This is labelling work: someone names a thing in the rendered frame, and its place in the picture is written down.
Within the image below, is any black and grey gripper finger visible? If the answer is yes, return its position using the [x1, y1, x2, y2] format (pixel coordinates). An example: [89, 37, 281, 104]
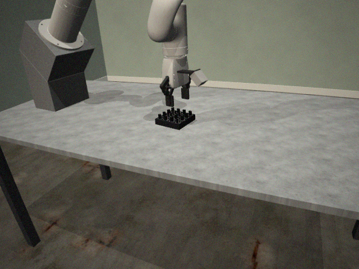
[181, 77, 191, 100]
[160, 76, 174, 107]

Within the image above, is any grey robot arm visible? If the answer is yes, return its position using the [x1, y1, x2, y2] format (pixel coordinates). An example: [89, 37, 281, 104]
[38, 0, 208, 87]

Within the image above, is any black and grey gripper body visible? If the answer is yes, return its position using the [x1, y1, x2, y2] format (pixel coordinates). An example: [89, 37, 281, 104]
[162, 55, 189, 89]

